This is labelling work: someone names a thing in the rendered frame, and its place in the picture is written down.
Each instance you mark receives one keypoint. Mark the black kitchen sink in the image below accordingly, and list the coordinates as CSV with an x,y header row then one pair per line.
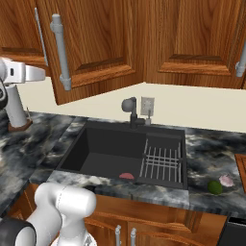
x,y
109,150

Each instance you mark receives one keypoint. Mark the wooden wall cabinet door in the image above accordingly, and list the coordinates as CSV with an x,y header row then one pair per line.
x,y
16,29
99,35
198,38

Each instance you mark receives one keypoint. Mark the pink white garlic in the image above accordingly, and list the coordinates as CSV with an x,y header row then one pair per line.
x,y
226,180

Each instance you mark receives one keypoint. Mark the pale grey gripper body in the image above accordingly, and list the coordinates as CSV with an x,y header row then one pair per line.
x,y
33,73

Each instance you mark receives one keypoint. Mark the wooden cutting board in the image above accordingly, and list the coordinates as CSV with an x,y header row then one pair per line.
x,y
241,173

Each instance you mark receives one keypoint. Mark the black dishwasher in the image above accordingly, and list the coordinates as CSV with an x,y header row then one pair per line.
x,y
233,232

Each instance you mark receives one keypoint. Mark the wooden base cabinet door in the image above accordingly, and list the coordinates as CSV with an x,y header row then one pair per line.
x,y
166,235
102,232

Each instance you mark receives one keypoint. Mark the black sink faucet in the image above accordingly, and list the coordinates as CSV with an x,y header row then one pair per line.
x,y
132,112

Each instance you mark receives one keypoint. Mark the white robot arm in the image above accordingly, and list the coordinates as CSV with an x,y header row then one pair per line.
x,y
64,205

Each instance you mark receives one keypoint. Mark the wooden corner base cabinet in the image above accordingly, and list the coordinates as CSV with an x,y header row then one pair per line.
x,y
22,205

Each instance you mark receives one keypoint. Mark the wooden paper towel holder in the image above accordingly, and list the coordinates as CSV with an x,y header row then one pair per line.
x,y
21,126

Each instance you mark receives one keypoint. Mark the green lime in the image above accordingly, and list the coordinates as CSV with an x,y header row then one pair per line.
x,y
215,188

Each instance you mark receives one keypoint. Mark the grey wall outlet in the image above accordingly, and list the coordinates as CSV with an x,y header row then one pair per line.
x,y
147,105

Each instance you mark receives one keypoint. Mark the white paper towel roll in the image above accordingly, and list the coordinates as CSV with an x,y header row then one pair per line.
x,y
15,105

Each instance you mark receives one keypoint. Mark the pink sponge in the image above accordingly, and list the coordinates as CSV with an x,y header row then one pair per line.
x,y
127,176

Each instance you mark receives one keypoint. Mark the small grey soap dispenser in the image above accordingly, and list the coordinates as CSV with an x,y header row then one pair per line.
x,y
148,119

